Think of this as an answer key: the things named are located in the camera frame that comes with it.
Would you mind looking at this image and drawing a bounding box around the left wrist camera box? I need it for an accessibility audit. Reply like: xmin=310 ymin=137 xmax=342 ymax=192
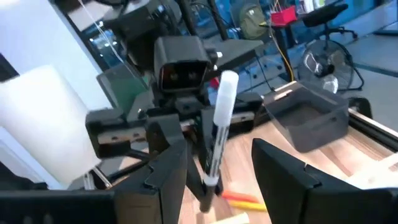
xmin=154 ymin=35 xmax=211 ymax=93

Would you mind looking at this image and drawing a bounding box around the black table clamp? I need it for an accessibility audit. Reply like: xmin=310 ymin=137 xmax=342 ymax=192
xmin=347 ymin=96 xmax=373 ymax=119

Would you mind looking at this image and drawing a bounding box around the yellow marker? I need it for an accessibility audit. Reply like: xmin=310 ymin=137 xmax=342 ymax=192
xmin=228 ymin=199 xmax=269 ymax=213

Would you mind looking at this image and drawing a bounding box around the black office chair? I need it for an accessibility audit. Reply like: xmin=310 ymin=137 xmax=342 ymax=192
xmin=302 ymin=2 xmax=359 ymax=41

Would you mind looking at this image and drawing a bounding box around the black marker white cap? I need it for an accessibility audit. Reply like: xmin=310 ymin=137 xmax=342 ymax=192
xmin=198 ymin=70 xmax=240 ymax=213

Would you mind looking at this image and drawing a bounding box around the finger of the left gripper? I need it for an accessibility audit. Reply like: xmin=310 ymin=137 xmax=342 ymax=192
xmin=146 ymin=113 xmax=187 ymax=169
xmin=186 ymin=108 xmax=224 ymax=200

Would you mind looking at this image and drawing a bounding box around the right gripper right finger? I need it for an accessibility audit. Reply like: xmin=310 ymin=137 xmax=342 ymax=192
xmin=251 ymin=138 xmax=398 ymax=224

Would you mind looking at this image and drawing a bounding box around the yellow extension cord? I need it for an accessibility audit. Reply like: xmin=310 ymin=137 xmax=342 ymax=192
xmin=267 ymin=0 xmax=295 ymax=83

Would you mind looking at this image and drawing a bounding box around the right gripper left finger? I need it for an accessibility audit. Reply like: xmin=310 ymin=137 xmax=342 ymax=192
xmin=113 ymin=138 xmax=190 ymax=224

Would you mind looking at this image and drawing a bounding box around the red box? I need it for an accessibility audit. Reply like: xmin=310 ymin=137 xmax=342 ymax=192
xmin=269 ymin=5 xmax=299 ymax=26

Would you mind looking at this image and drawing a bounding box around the green backpack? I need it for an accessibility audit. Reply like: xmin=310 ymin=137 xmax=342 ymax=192
xmin=238 ymin=2 xmax=269 ymax=40

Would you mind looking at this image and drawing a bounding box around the grey translucent plastic bin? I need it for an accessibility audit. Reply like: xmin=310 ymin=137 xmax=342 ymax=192
xmin=262 ymin=81 xmax=351 ymax=154

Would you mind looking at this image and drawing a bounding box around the black floor fan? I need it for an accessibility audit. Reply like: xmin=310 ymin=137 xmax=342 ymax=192
xmin=297 ymin=39 xmax=365 ymax=93

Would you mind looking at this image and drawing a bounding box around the grey laptop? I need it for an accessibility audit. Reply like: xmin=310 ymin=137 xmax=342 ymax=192
xmin=213 ymin=39 xmax=266 ymax=72

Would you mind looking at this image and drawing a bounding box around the orange highlighter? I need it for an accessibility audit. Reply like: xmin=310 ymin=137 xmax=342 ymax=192
xmin=221 ymin=190 xmax=259 ymax=203

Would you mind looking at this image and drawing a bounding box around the white lamp shade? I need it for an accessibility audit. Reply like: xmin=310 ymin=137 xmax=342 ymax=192
xmin=0 ymin=63 xmax=103 ymax=189

